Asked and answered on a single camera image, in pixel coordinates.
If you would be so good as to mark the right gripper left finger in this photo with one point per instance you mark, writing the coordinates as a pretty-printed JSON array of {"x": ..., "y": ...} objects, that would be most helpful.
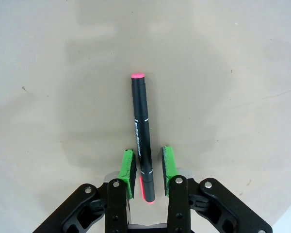
[{"x": 116, "y": 206}]

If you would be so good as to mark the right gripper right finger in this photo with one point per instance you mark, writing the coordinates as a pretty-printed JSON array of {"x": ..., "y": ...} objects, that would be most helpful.
[{"x": 179, "y": 206}]

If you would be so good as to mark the black marker pink caps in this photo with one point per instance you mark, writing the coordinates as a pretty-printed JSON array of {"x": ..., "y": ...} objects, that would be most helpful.
[{"x": 141, "y": 121}]

